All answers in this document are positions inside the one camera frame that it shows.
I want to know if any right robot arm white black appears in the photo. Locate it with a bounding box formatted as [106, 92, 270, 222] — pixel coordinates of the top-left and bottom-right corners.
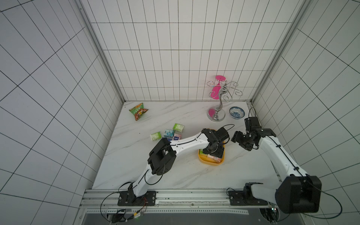
[231, 117, 322, 214]

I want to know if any blue white ceramic bowl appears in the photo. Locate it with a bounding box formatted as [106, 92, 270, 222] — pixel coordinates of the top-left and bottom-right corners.
[229, 106, 245, 120]

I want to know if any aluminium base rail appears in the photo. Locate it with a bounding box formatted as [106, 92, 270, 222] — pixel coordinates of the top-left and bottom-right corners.
[80, 188, 283, 217]

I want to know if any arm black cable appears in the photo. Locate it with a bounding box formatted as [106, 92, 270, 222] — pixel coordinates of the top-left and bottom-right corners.
[295, 168, 343, 220]
[99, 181, 147, 224]

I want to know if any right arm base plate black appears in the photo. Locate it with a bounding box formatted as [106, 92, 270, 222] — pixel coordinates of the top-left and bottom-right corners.
[226, 189, 268, 206]

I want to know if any chrome cup holder stand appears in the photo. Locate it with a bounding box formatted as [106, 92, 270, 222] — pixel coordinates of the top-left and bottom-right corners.
[207, 81, 243, 122]

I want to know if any green red snack bag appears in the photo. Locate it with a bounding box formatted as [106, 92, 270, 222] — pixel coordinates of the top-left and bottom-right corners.
[129, 103, 148, 121]

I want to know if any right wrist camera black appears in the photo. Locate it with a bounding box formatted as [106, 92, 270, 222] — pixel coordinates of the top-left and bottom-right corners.
[244, 117, 262, 133]

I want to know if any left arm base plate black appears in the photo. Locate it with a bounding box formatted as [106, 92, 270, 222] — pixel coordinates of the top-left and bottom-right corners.
[117, 190, 157, 206]

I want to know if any pink plastic cup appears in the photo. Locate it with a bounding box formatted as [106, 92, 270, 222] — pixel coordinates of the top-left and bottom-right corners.
[208, 75, 226, 100]

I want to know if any teal cartoon tissue pack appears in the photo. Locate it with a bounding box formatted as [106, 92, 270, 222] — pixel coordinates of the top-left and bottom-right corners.
[164, 129, 175, 139]

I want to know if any green tissue pack top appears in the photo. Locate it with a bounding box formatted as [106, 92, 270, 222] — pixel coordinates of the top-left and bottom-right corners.
[173, 123, 185, 133]

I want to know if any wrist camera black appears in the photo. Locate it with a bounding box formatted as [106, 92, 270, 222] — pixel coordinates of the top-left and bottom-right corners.
[215, 127, 229, 143]
[244, 117, 262, 133]

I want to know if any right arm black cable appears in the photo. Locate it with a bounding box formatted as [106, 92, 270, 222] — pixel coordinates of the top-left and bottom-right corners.
[295, 168, 343, 220]

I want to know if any yellow plastic storage box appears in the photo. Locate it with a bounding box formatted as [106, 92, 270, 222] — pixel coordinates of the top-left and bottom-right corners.
[198, 128, 229, 166]

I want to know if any pink Tempo tissue pack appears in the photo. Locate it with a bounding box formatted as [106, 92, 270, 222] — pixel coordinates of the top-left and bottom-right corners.
[212, 157, 222, 163]
[173, 133, 182, 141]

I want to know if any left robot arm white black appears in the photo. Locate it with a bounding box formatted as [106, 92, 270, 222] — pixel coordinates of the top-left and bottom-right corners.
[127, 127, 230, 198]

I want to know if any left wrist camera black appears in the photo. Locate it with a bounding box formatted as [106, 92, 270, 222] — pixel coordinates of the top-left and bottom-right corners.
[215, 127, 229, 143]

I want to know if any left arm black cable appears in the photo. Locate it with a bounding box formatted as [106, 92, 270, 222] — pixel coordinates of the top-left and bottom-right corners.
[99, 181, 147, 224]

